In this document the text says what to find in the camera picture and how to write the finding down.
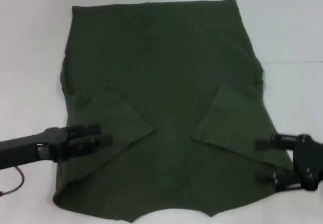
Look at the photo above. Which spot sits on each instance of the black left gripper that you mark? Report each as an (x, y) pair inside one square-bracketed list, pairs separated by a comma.
[(27, 147)]

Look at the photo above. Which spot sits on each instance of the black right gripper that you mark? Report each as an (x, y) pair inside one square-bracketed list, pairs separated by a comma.
[(308, 158)]

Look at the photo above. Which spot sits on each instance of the dark green t-shirt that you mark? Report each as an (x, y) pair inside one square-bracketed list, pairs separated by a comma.
[(166, 95)]

